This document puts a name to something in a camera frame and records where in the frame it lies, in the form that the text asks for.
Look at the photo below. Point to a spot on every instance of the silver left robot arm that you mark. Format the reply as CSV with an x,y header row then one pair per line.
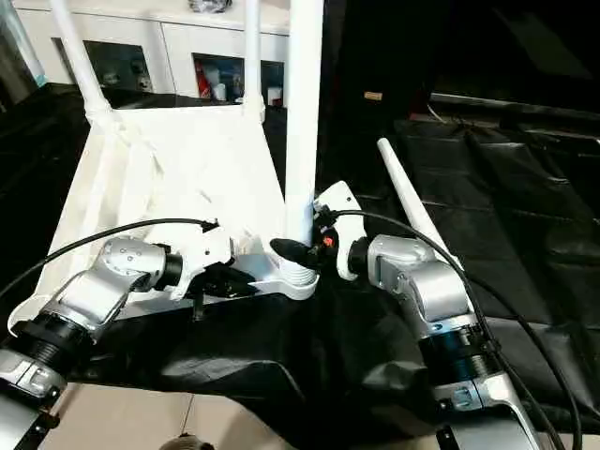
x,y
94,290

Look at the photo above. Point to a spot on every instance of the white plastic table leg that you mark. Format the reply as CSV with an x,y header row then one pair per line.
x,y
84,70
252,56
302,117
412,197

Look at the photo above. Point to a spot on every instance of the white cabinet with glass doors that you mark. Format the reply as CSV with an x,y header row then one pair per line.
x,y
164,33

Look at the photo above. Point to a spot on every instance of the small tan label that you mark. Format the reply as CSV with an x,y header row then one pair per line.
x,y
373,95

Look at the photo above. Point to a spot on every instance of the black plastic mat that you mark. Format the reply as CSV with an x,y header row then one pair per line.
x,y
515,211

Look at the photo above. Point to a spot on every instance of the white plastic table top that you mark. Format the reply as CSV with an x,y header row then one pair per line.
x,y
178,154

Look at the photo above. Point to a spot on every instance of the long black bar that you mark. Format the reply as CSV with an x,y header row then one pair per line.
x,y
515,102

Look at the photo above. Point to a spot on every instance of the black white patterned ornament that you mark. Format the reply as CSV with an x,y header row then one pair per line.
x,y
211,5

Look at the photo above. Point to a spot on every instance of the dark grey robot foot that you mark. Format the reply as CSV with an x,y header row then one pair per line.
x,y
187,443

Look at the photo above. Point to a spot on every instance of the red packet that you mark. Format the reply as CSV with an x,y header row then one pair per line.
x,y
206,82

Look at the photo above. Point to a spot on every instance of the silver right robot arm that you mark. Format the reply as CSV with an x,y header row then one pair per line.
x,y
422,290

